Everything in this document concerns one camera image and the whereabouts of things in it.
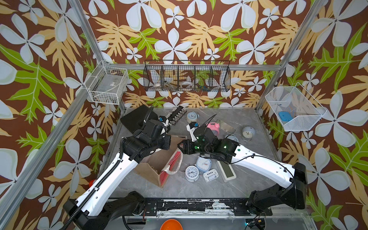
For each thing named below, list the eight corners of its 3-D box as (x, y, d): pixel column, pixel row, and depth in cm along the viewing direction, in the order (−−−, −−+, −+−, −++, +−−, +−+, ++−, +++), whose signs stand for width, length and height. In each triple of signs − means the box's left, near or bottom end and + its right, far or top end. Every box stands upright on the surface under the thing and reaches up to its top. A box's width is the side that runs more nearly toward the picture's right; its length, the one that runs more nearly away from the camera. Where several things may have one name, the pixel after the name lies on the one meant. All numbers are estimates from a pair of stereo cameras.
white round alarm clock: (185, 181, 84) (185, 179, 81) (185, 167, 90) (185, 165, 87) (199, 181, 84) (199, 179, 81) (198, 167, 90) (198, 165, 87)
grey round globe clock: (242, 141, 103) (247, 134, 95) (240, 133, 107) (244, 126, 99) (251, 141, 103) (257, 134, 95) (249, 134, 107) (254, 126, 100)
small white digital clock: (206, 182, 84) (207, 181, 82) (202, 174, 87) (203, 173, 85) (218, 176, 86) (219, 175, 84) (214, 169, 89) (215, 168, 87)
